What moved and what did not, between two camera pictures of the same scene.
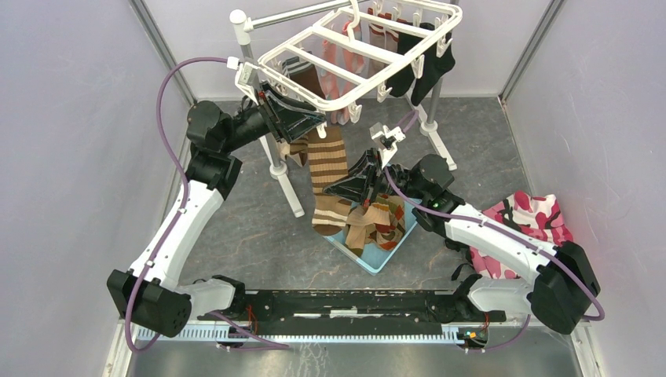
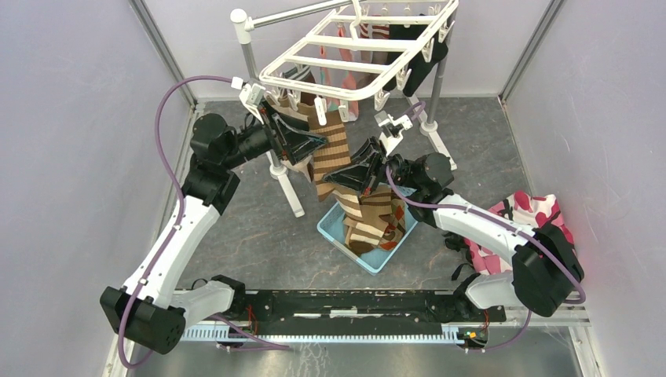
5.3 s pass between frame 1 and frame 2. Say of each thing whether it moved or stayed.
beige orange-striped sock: moved
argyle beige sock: stayed
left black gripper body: moved
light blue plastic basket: stayed
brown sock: moved
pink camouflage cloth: stayed
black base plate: stayed
